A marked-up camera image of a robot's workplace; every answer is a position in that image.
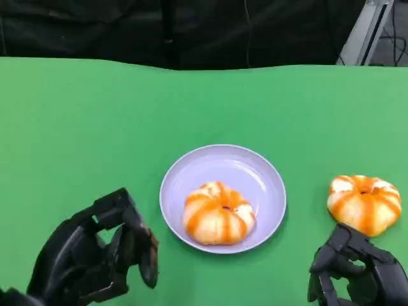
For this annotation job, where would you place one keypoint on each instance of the aluminium frame post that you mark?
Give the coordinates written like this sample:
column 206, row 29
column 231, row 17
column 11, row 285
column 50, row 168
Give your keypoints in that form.
column 365, row 32

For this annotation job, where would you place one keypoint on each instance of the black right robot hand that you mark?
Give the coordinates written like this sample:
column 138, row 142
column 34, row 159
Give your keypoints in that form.
column 382, row 277

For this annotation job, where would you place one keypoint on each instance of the green table cloth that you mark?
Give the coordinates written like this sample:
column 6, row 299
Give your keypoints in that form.
column 95, row 127

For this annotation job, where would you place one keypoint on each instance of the lilac plate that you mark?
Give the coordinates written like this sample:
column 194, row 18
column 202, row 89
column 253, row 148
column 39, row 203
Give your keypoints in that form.
column 229, row 162

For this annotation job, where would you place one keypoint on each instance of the orange white toy bread roll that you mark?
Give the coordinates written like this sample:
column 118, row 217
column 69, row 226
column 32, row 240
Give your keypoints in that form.
column 216, row 220
column 363, row 204

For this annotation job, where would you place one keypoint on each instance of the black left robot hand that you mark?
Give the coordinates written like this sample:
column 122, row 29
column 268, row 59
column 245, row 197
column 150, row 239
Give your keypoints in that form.
column 73, row 255

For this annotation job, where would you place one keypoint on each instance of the black curtain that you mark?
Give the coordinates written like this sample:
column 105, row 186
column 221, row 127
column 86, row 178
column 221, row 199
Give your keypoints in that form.
column 95, row 28

